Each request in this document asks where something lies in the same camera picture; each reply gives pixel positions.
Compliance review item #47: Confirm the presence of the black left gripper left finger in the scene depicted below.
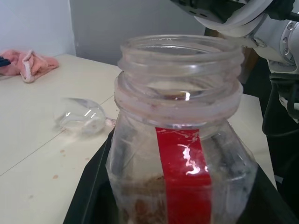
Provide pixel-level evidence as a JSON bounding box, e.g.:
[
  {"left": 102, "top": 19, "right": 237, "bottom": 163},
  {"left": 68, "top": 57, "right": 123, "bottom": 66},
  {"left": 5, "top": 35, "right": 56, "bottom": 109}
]
[{"left": 63, "top": 128, "right": 118, "bottom": 224}]

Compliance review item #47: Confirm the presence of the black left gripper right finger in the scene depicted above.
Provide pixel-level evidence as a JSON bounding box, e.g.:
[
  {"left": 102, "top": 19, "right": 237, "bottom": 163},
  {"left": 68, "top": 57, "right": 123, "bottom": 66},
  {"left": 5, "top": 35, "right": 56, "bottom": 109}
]
[{"left": 237, "top": 166, "right": 299, "bottom": 224}]

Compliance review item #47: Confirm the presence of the clear bottle with red stripe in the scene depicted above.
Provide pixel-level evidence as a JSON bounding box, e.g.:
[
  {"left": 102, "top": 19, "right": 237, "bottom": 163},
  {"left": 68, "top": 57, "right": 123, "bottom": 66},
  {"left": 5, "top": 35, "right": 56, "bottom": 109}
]
[{"left": 105, "top": 34, "right": 259, "bottom": 224}]

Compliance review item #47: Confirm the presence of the pink cloth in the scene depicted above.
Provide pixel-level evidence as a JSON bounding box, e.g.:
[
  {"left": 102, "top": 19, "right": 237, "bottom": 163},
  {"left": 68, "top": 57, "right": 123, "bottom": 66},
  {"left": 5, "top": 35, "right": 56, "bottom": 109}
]
[{"left": 0, "top": 49, "right": 60, "bottom": 84}]

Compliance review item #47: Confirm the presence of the small black object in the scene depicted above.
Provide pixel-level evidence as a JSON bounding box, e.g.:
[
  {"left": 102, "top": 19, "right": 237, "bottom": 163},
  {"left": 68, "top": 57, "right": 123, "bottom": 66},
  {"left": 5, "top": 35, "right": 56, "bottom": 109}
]
[{"left": 0, "top": 56, "right": 12, "bottom": 68}]

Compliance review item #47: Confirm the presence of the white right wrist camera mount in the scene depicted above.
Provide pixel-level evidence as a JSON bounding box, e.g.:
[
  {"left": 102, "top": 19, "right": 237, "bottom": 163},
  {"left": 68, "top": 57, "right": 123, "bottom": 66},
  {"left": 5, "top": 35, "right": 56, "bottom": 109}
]
[{"left": 193, "top": 0, "right": 273, "bottom": 38}]

